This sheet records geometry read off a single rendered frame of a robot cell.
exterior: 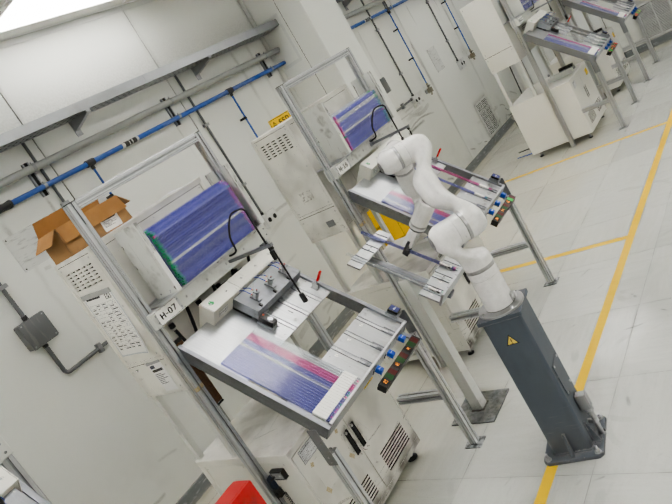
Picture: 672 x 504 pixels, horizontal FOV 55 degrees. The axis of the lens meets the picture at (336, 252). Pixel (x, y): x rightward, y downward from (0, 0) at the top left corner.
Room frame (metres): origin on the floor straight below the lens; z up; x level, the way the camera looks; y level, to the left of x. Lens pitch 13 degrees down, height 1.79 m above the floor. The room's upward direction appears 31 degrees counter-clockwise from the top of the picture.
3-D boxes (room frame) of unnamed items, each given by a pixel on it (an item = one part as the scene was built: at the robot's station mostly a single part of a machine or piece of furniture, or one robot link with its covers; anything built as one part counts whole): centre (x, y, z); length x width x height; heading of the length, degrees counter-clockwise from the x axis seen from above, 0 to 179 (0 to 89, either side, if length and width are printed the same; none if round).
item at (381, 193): (3.85, -0.52, 0.65); 1.01 x 0.73 x 1.29; 48
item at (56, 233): (2.97, 0.76, 1.82); 0.68 x 0.30 x 0.20; 138
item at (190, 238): (2.85, 0.47, 1.52); 0.51 x 0.13 x 0.27; 138
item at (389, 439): (2.89, 0.60, 0.31); 0.70 x 0.65 x 0.62; 138
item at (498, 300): (2.38, -0.45, 0.79); 0.19 x 0.19 x 0.18
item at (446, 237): (2.38, -0.42, 1.00); 0.19 x 0.12 x 0.24; 91
